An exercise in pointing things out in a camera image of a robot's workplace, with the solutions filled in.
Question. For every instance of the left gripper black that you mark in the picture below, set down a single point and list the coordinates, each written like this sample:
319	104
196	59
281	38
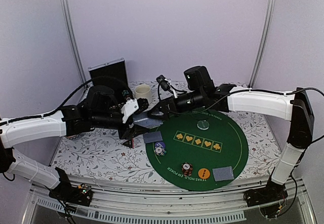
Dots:
128	133

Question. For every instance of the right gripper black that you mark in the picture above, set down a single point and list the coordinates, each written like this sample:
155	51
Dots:
163	104

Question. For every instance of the blue playing card deck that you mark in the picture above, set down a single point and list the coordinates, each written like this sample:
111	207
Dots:
144	121

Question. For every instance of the dealt playing card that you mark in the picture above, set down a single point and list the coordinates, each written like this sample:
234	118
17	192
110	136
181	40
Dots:
223	173
151	137

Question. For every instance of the purple small blind button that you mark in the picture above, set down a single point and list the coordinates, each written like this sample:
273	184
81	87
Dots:
160	144

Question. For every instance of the small poker chip stack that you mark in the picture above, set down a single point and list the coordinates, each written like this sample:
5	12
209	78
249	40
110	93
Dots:
160	151

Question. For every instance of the clear dealer button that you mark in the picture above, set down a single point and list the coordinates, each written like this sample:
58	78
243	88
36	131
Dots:
203	125

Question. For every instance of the aluminium poker chip case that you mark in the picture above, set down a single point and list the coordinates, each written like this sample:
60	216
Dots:
111	74

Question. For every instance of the orange big blind button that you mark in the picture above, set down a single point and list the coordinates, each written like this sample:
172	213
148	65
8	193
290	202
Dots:
204	173

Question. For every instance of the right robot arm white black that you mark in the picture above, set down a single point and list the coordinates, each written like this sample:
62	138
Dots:
292	106

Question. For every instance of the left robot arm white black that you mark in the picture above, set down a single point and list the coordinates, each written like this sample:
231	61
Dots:
100	109

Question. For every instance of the black triangular button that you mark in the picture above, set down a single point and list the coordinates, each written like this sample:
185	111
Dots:
129	143

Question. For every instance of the white ceramic cup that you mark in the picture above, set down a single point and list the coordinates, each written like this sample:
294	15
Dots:
143	91

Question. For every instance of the poker chip row right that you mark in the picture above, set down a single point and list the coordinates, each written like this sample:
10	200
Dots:
126	95

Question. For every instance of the green round poker mat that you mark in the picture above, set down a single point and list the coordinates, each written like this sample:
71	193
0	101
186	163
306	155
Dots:
223	144

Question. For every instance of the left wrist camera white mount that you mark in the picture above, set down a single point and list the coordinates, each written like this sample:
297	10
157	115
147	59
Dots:
133	106

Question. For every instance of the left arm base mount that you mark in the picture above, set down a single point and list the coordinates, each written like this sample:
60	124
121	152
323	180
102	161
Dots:
79	195

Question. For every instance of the right aluminium frame post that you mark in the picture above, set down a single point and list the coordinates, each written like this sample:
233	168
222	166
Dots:
262	45

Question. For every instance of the aluminium frame post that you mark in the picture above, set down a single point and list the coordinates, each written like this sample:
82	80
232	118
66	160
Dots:
262	45
71	36

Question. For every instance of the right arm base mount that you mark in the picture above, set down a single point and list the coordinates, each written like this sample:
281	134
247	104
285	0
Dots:
271	192

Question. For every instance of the left aluminium frame post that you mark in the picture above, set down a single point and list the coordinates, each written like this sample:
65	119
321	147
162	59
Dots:
71	36

